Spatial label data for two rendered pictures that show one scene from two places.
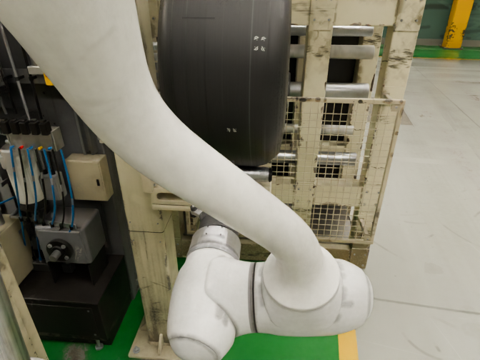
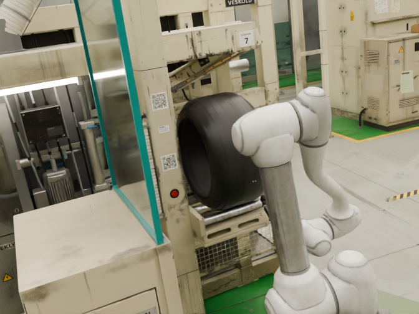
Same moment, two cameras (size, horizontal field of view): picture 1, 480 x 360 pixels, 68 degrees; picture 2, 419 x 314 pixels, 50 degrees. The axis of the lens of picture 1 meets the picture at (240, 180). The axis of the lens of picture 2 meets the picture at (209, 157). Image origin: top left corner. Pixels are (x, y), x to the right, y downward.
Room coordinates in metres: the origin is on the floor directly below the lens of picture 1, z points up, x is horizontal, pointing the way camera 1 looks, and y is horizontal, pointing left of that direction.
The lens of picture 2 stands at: (-0.83, 1.08, 1.85)
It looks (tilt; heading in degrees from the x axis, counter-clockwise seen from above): 18 degrees down; 333
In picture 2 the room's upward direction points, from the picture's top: 8 degrees counter-clockwise
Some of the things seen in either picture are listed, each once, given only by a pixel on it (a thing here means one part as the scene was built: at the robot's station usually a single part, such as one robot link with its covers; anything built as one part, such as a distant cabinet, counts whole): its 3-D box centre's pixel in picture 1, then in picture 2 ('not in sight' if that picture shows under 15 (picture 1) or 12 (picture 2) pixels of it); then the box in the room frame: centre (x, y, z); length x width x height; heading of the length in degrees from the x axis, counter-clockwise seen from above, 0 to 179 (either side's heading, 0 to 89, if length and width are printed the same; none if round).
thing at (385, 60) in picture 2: not in sight; (399, 80); (3.38, -4.29, 0.62); 0.91 x 0.58 x 1.25; 79
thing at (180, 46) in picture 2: not in sight; (197, 43); (1.36, -0.08, 1.71); 0.61 x 0.25 x 0.15; 85
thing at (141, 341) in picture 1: (166, 330); not in sight; (1.08, 0.33, 0.02); 0.27 x 0.27 x 0.04; 85
